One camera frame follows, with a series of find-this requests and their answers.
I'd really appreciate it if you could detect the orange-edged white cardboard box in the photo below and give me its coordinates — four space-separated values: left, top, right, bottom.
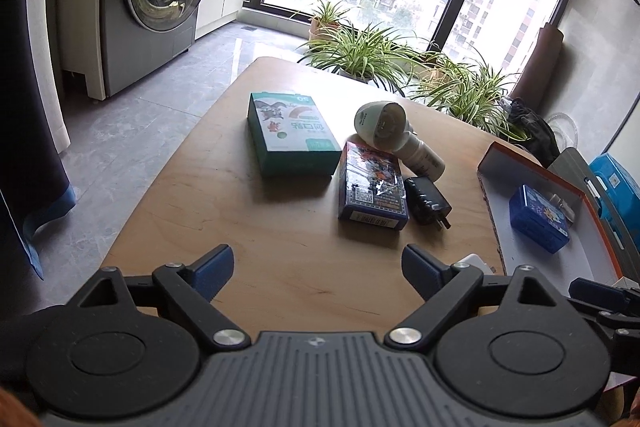
477 142 632 293

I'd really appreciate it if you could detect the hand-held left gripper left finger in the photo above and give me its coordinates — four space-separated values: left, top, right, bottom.
65 243 251 350

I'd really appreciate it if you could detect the spider plant in pale pot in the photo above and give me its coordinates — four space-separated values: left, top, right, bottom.
410 57 527 144

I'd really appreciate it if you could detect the grey washing machine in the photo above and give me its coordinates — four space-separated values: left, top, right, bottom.
100 0 218 98

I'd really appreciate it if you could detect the spider plant by window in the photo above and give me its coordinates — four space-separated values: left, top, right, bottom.
420 46 473 78

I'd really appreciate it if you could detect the brown rolled mat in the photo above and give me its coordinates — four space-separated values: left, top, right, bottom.
515 24 565 100

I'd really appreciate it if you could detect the white bottle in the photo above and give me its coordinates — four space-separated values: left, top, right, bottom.
400 134 447 182

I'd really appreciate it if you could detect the white square charger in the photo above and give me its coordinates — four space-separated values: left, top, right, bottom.
457 254 496 275

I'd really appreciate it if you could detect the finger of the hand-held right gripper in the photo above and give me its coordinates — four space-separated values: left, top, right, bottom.
569 278 640 309
595 311 640 378

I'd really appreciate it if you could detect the blue plastic stool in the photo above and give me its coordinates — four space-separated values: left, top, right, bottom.
587 152 640 268

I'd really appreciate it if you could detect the green cartoon carton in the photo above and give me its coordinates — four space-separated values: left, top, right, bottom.
247 91 337 178

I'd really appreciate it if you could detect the white round plug-in device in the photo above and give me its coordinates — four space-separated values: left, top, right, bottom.
353 101 412 154

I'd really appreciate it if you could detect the white fan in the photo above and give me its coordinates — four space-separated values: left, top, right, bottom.
545 112 581 152

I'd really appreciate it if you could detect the black charger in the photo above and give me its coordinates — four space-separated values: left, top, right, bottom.
402 176 453 230

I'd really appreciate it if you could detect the grey folding chair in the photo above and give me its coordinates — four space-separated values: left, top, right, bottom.
547 147 640 258

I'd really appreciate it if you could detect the black bag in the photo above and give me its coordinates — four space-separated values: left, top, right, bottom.
505 97 561 168

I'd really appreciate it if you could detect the dark printed card box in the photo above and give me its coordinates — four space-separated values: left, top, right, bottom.
337 141 410 232

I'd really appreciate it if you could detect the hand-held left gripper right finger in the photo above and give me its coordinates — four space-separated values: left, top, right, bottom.
386 243 571 350

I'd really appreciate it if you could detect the spider plant in brown pot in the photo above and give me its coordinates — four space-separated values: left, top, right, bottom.
292 0 362 44

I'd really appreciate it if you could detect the blue cartoon tissue pack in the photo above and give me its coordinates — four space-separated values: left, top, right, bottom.
509 184 572 254

